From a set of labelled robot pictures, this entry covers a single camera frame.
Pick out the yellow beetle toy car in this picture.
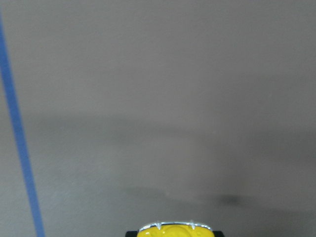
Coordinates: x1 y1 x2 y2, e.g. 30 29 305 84
137 221 215 237

